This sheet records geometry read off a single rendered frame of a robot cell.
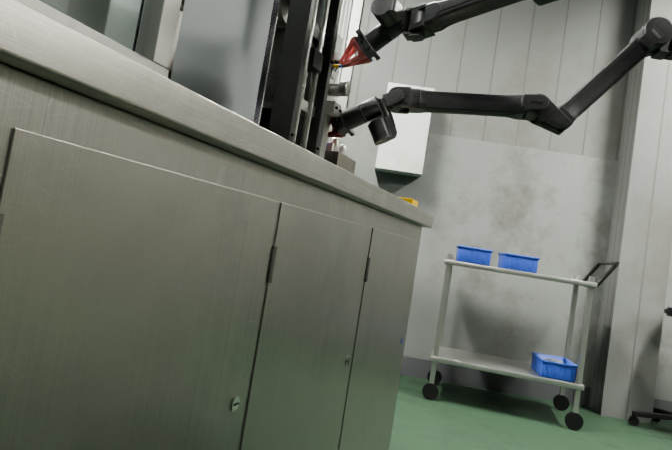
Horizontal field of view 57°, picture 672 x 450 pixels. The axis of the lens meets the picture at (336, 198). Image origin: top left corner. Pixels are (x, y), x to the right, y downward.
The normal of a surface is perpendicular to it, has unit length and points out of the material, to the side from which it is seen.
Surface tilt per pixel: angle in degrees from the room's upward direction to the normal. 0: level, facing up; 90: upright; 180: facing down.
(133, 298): 90
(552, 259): 90
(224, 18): 90
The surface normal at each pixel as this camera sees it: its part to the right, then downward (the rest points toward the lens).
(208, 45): -0.34, -0.12
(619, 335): -0.05, -0.08
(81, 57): 0.93, 0.12
